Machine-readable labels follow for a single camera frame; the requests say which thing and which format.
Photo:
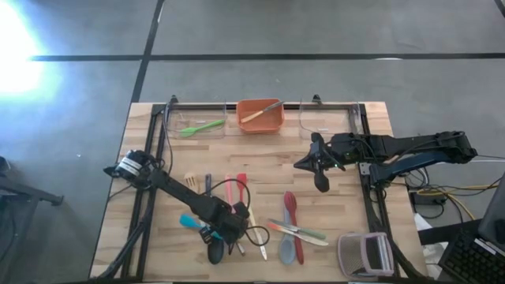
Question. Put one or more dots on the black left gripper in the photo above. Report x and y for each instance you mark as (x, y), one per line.
(230, 223)

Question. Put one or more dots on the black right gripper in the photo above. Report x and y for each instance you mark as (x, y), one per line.
(327, 158)

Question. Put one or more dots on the large black spoon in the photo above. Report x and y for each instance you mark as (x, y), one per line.
(215, 252)

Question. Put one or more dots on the pink silicone spatula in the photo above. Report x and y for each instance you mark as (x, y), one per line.
(228, 189)

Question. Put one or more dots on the red slotted spoon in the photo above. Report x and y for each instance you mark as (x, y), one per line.
(290, 203)

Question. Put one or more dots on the teal silicone spatula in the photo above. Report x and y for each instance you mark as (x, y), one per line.
(187, 221)

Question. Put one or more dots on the red silicone spatula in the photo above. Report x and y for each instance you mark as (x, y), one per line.
(241, 179)

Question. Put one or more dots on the wooden slotted spatula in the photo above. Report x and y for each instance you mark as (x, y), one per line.
(190, 180)

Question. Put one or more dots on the blue-grey silicone spoon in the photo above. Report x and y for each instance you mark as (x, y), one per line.
(286, 250)

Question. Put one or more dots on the green silicone spatula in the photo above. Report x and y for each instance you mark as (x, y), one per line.
(189, 132)

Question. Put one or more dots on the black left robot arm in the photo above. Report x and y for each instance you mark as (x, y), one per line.
(177, 189)

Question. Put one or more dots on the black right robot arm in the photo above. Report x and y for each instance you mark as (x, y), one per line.
(414, 144)

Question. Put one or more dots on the clear plastic bin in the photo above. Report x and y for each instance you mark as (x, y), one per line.
(335, 118)
(173, 132)

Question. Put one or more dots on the silver mounting plate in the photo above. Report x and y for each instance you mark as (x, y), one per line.
(363, 169)

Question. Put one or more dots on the orange plastic bin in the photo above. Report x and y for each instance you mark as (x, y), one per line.
(272, 122)

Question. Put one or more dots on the pink box grater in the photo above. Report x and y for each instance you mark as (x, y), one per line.
(355, 252)

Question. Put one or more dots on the black power box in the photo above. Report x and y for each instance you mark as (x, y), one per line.
(422, 198)

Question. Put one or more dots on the white crumpled sheet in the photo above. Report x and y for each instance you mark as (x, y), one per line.
(422, 223)

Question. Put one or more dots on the black keyboard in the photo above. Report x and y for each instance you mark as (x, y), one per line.
(469, 260)

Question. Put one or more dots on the black floor stand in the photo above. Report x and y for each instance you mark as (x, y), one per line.
(39, 196)

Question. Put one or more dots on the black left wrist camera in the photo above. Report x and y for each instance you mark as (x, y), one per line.
(206, 236)

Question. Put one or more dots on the black table frame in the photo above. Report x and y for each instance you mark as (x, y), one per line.
(292, 105)

